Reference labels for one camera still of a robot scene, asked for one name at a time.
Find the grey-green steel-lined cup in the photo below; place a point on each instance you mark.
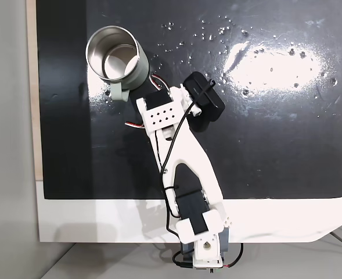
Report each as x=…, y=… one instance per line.
x=121, y=55

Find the black glossy mat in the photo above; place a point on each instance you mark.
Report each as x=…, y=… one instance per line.
x=260, y=145

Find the white underlay sheet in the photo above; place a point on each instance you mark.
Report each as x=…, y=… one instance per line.
x=101, y=221

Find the light wooden board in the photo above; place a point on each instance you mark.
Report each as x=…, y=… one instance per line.
x=31, y=87

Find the black oval camera box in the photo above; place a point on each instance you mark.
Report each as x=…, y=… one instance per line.
x=207, y=98

